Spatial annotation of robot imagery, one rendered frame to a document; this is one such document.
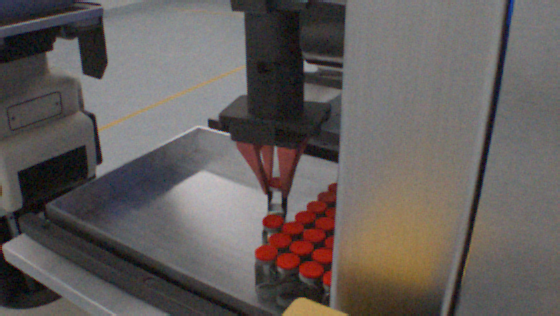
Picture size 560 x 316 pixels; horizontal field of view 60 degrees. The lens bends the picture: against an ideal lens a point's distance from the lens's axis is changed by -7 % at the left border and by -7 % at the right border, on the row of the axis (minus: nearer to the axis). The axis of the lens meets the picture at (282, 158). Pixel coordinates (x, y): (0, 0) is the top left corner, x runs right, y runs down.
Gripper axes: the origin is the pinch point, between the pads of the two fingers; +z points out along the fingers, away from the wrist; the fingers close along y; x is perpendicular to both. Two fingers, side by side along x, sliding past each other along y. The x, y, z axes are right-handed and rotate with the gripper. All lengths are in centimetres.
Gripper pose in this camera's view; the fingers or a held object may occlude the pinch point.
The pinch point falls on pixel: (277, 187)
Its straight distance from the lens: 56.5
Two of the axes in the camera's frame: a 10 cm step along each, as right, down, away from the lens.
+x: 3.1, -4.2, 8.5
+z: 0.1, 9.0, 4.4
